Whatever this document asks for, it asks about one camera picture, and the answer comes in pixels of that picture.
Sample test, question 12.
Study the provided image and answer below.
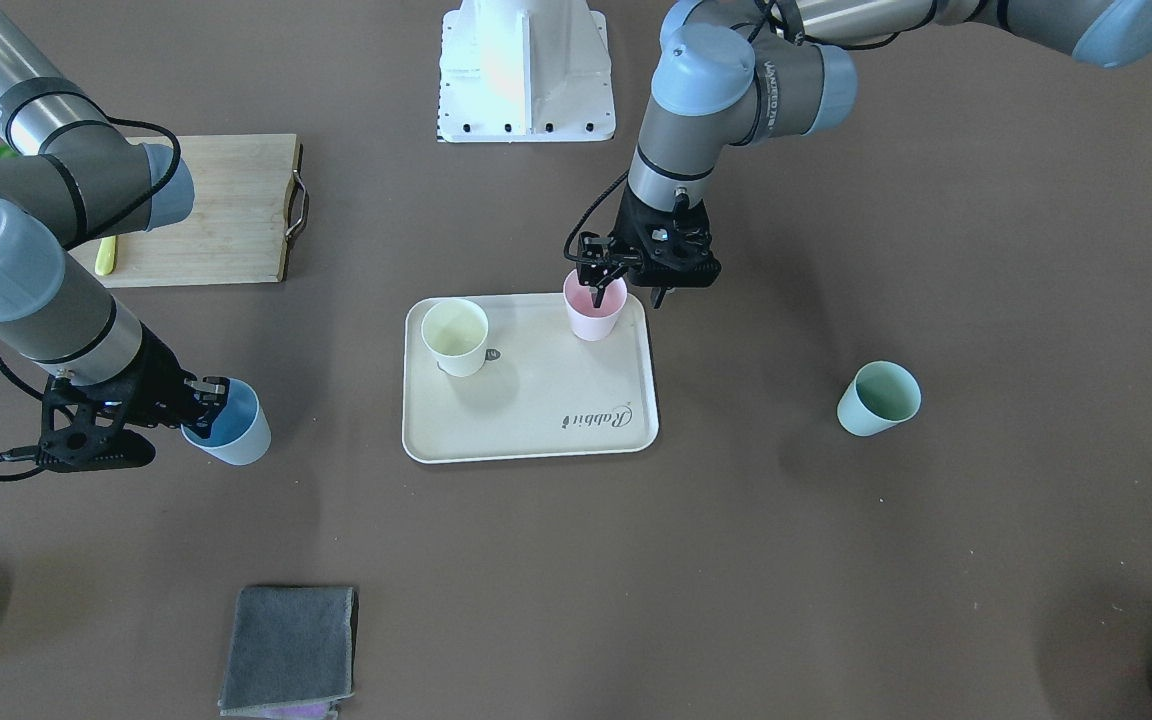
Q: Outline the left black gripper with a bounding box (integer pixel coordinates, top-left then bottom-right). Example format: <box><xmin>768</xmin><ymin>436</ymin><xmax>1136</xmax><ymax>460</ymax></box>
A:
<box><xmin>579</xmin><ymin>190</ymin><xmax>721</xmax><ymax>309</ymax></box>

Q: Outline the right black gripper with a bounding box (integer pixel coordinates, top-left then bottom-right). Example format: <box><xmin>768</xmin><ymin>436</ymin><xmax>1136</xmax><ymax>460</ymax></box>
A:
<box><xmin>36</xmin><ymin>331</ymin><xmax>230</xmax><ymax>471</ymax></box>

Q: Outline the blue cup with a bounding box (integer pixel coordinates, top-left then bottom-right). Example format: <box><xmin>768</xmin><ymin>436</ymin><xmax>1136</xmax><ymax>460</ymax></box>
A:
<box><xmin>180</xmin><ymin>377</ymin><xmax>271</xmax><ymax>467</ymax></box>

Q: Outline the pink cup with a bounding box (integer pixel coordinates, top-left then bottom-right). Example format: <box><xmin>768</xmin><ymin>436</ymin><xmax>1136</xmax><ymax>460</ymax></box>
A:
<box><xmin>563</xmin><ymin>270</ymin><xmax>628</xmax><ymax>341</ymax></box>

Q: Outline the cream yellow cup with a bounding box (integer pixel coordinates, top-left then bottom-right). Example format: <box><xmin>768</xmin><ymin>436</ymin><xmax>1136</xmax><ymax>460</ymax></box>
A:
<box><xmin>420</xmin><ymin>300</ymin><xmax>490</xmax><ymax>378</ymax></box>

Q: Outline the green cup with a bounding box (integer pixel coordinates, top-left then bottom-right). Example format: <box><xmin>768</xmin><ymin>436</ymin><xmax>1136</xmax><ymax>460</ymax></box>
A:
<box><xmin>836</xmin><ymin>361</ymin><xmax>922</xmax><ymax>437</ymax></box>

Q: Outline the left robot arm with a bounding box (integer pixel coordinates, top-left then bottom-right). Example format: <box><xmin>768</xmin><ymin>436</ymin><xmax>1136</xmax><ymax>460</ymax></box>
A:
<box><xmin>564</xmin><ymin>1</ymin><xmax>1152</xmax><ymax>306</ymax></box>

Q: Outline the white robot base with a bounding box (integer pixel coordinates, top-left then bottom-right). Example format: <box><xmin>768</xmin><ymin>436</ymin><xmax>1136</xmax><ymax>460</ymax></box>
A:
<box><xmin>435</xmin><ymin>1</ymin><xmax>617</xmax><ymax>143</ymax></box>

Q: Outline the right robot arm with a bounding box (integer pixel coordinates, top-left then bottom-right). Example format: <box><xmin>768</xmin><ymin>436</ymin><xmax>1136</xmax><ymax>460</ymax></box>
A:
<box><xmin>0</xmin><ymin>10</ymin><xmax>230</xmax><ymax>479</ymax></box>

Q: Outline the cream rabbit tray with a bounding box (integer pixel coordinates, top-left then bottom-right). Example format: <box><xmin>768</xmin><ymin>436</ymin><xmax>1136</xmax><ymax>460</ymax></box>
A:
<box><xmin>402</xmin><ymin>293</ymin><xmax>660</xmax><ymax>464</ymax></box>

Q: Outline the yellow plastic knife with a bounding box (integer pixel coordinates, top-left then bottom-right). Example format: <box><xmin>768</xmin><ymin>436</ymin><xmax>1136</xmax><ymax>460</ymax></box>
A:
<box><xmin>93</xmin><ymin>234</ymin><xmax>119</xmax><ymax>276</ymax></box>

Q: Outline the wooden cutting board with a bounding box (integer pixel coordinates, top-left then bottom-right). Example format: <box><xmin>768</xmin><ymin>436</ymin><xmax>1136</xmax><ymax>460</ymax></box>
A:
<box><xmin>100</xmin><ymin>135</ymin><xmax>301</xmax><ymax>288</ymax></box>

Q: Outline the grey folded cloth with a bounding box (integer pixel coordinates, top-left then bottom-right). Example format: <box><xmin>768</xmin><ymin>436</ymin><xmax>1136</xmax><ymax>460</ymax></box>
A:
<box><xmin>218</xmin><ymin>585</ymin><xmax>357</xmax><ymax>719</ymax></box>

